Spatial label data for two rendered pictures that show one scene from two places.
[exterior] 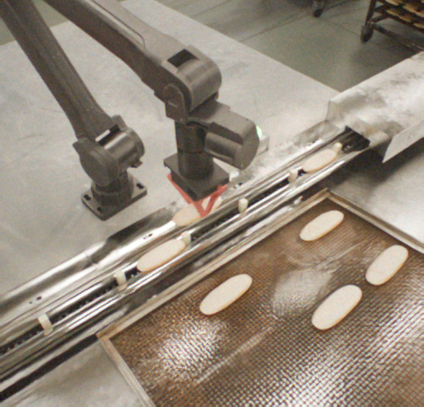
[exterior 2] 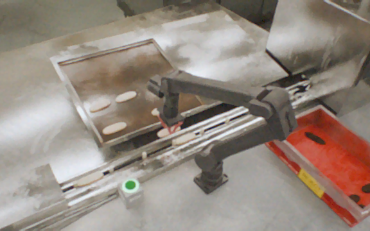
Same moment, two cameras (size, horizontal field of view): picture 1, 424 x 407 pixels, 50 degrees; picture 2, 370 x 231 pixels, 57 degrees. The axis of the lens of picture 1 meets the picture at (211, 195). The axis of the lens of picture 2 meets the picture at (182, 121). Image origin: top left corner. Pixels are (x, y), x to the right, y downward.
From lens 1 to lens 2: 154 cm
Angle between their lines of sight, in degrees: 90
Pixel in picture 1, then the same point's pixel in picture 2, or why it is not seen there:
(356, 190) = (76, 169)
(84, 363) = (209, 101)
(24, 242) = (250, 160)
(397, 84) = (4, 210)
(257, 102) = not seen: outside the picture
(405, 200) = (53, 161)
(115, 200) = not seen: hidden behind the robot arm
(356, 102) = (49, 194)
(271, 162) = (121, 177)
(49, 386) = not seen: hidden behind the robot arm
